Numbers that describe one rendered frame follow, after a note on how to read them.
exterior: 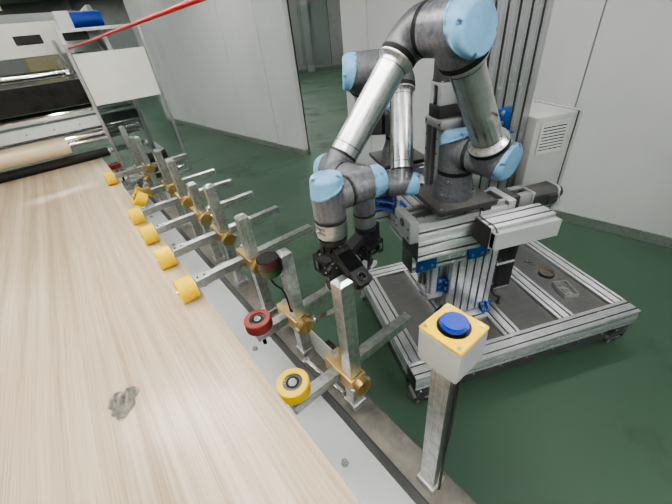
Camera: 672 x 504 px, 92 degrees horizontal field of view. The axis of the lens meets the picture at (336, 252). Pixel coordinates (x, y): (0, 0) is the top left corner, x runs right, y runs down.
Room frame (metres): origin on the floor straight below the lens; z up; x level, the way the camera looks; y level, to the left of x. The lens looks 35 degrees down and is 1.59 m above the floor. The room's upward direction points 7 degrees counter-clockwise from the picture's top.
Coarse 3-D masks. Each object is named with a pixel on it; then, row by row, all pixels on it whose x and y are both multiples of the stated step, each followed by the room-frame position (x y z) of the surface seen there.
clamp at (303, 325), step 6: (282, 306) 0.77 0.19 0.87; (288, 312) 0.74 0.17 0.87; (288, 318) 0.73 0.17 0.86; (300, 318) 0.71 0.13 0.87; (306, 318) 0.71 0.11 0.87; (294, 324) 0.70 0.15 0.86; (300, 324) 0.69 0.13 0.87; (306, 324) 0.70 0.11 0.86; (312, 324) 0.70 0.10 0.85; (300, 330) 0.68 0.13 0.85; (306, 330) 0.69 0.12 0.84
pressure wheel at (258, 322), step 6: (252, 312) 0.72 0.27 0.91; (258, 312) 0.72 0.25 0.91; (264, 312) 0.72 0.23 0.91; (246, 318) 0.70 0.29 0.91; (252, 318) 0.70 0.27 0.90; (258, 318) 0.69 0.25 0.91; (264, 318) 0.70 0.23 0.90; (270, 318) 0.69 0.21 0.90; (246, 324) 0.68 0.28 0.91; (252, 324) 0.67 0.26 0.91; (258, 324) 0.67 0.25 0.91; (264, 324) 0.67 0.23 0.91; (270, 324) 0.68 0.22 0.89; (246, 330) 0.68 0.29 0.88; (252, 330) 0.66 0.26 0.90; (258, 330) 0.66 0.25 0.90; (264, 330) 0.66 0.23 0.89; (264, 342) 0.69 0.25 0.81
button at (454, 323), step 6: (450, 312) 0.33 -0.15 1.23; (456, 312) 0.33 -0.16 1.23; (444, 318) 0.32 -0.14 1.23; (450, 318) 0.32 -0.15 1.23; (456, 318) 0.32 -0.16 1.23; (462, 318) 0.31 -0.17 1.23; (444, 324) 0.31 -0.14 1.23; (450, 324) 0.31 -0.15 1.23; (456, 324) 0.31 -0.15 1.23; (462, 324) 0.30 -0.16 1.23; (468, 324) 0.30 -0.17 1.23; (444, 330) 0.30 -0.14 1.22; (450, 330) 0.30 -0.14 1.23; (456, 330) 0.30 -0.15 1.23; (462, 330) 0.30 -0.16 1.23
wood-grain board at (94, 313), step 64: (0, 192) 2.17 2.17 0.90; (64, 192) 2.02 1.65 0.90; (0, 256) 1.28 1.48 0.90; (64, 256) 1.21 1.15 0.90; (128, 256) 1.15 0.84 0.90; (0, 320) 0.84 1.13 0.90; (64, 320) 0.80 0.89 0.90; (128, 320) 0.76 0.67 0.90; (192, 320) 0.73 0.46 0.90; (0, 384) 0.57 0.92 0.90; (64, 384) 0.55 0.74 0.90; (128, 384) 0.53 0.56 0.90; (192, 384) 0.50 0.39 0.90; (256, 384) 0.48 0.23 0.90; (0, 448) 0.40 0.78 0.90; (64, 448) 0.38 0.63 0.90; (128, 448) 0.36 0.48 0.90; (192, 448) 0.35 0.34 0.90; (256, 448) 0.33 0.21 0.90
